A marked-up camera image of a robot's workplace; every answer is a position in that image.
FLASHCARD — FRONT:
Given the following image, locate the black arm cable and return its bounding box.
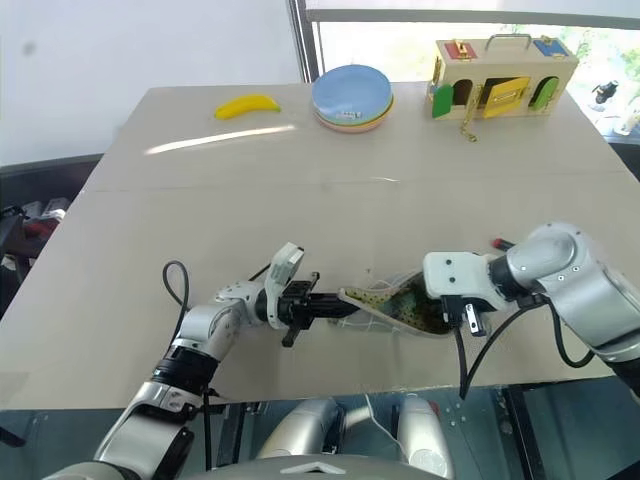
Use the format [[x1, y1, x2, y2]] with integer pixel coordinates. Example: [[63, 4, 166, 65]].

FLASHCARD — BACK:
[[455, 293, 597, 400], [161, 259, 221, 474]]

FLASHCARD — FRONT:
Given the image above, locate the grey window frame post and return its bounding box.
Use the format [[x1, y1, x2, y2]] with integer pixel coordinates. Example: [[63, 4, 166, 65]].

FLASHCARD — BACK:
[[286, 0, 322, 84]]

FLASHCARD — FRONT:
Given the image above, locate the red and grey clutter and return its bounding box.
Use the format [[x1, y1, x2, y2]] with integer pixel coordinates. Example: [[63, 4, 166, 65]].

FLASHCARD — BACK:
[[19, 197, 69, 237]]

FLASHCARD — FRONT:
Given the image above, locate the blue plate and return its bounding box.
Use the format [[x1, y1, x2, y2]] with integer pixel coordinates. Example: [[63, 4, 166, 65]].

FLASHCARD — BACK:
[[311, 64, 393, 120]]

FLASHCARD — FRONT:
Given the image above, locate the dark grey side table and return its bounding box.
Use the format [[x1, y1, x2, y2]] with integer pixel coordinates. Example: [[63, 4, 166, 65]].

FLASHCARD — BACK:
[[0, 153, 104, 199]]

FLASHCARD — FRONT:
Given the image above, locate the pink plate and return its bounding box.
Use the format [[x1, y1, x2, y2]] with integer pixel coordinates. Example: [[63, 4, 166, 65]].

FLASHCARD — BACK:
[[313, 112, 394, 136]]

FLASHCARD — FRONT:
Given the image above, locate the black object outside window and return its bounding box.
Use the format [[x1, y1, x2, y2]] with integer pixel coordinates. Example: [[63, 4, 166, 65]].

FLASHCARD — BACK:
[[591, 78, 620, 106]]

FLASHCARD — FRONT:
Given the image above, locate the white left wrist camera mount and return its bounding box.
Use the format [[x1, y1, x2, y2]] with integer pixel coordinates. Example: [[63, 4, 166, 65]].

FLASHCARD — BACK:
[[263, 241, 306, 331]]

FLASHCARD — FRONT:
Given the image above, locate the thin white cable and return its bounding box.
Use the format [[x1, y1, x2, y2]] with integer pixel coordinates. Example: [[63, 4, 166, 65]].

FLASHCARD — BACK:
[[364, 393, 407, 452]]

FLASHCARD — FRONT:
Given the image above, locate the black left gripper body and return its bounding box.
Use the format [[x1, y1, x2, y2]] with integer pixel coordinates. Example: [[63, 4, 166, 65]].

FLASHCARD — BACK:
[[278, 271, 322, 349]]

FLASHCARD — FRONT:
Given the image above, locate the grey robot torso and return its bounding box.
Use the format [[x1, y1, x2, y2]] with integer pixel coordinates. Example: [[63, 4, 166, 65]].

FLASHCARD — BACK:
[[42, 453, 419, 480]]

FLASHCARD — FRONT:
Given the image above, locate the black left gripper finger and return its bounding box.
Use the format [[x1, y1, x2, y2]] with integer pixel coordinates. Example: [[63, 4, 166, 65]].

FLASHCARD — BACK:
[[310, 290, 352, 308], [310, 305, 359, 322]]

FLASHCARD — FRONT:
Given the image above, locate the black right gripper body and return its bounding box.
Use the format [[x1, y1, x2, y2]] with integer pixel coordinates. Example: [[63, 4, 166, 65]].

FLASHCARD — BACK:
[[440, 294, 488, 338]]

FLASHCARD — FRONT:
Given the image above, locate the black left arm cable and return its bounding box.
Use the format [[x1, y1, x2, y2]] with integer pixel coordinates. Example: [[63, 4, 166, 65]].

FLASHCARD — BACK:
[[161, 259, 221, 474]]

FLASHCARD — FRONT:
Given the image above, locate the yellow plate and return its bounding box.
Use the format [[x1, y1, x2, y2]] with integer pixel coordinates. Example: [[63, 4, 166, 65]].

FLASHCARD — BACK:
[[316, 104, 395, 129]]

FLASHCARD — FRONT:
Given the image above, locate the wooden lock activity box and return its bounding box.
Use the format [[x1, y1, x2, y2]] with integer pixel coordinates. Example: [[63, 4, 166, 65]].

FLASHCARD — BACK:
[[424, 33, 581, 122]]

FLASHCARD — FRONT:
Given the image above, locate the yellow toy banana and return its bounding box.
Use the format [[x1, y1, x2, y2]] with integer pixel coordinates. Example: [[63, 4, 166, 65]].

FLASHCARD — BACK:
[[214, 94, 283, 122]]

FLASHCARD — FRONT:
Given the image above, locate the silver robot left leg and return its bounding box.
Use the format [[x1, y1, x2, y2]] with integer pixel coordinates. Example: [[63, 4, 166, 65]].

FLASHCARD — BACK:
[[256, 396, 347, 462]]

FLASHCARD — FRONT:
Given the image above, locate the silver robot right leg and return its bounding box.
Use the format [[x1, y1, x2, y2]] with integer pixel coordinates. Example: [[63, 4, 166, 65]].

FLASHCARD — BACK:
[[396, 393, 455, 480]]

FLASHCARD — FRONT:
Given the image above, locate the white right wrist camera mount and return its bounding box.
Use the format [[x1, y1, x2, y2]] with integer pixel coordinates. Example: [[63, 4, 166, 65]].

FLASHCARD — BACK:
[[421, 250, 507, 315]]

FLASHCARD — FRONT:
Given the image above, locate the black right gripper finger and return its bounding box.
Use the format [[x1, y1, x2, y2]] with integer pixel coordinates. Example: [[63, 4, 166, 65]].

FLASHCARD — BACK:
[[424, 298, 446, 329]]

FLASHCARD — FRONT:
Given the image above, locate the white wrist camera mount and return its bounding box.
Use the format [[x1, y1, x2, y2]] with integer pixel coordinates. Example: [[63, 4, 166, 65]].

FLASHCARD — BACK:
[[421, 250, 507, 315], [263, 241, 306, 331]]

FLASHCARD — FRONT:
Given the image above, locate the green plate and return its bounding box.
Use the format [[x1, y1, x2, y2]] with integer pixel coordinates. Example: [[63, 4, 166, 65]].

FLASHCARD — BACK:
[[339, 97, 395, 124]]

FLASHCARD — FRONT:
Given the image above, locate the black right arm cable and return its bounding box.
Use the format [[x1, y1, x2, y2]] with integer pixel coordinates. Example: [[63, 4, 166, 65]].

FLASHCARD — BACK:
[[455, 293, 597, 400]]

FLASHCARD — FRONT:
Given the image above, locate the silver robot leg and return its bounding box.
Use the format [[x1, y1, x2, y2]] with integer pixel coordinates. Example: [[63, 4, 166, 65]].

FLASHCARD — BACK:
[[256, 396, 347, 462], [396, 393, 455, 480]]

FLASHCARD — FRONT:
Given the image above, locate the brass chain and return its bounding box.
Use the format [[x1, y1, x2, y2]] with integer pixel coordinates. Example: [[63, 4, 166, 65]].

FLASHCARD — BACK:
[[459, 97, 479, 145]]

